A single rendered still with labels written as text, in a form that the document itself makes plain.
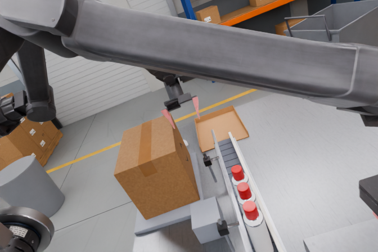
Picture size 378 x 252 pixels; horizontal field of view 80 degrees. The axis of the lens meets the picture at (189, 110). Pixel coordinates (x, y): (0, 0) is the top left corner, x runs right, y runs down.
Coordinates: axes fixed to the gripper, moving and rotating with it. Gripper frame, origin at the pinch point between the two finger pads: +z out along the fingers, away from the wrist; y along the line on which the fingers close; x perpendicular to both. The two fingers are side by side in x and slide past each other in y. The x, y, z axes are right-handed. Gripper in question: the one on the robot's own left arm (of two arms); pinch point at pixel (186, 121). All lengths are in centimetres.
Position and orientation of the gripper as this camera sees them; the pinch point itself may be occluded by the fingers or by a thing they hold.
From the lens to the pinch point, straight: 82.4
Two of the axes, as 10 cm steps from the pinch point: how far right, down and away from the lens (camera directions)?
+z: 3.6, 9.1, -2.1
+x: 0.8, 1.9, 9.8
